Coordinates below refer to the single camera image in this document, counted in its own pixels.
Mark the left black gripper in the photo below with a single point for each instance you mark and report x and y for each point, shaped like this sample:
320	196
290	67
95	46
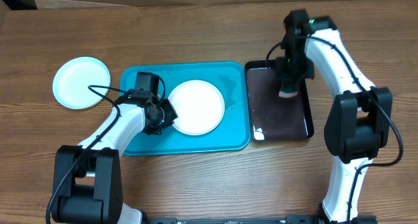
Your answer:
170	115

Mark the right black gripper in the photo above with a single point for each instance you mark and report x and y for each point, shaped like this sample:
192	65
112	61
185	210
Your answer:
290	79

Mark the green scrubbing sponge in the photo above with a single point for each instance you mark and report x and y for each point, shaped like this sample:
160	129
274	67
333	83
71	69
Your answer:
287	93

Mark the pink white plate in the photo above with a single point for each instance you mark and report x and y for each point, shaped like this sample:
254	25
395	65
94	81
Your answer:
199	106

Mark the light blue plate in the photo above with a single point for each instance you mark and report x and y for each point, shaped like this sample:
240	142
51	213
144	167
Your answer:
71	82

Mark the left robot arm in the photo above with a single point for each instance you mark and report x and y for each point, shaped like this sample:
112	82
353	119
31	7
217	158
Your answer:
87	185

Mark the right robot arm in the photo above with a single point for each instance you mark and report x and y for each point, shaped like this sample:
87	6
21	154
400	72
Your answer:
359	120

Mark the black rectangular tray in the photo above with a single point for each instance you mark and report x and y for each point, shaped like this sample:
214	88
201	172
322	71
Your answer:
273	117

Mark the teal plastic tray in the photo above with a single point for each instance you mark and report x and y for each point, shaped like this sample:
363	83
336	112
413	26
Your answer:
233	132

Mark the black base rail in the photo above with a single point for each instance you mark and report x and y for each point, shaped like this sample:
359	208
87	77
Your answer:
291	219

